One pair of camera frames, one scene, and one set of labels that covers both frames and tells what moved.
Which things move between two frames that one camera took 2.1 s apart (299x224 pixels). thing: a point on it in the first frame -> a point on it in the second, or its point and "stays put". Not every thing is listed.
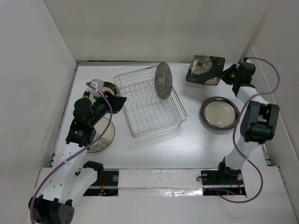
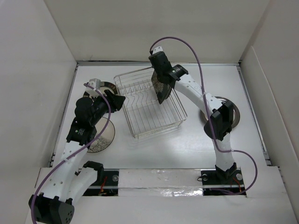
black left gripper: (117, 102) stays put
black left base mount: (106, 184) stays put
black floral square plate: (206, 69) -> (163, 91)
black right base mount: (227, 182) stays put
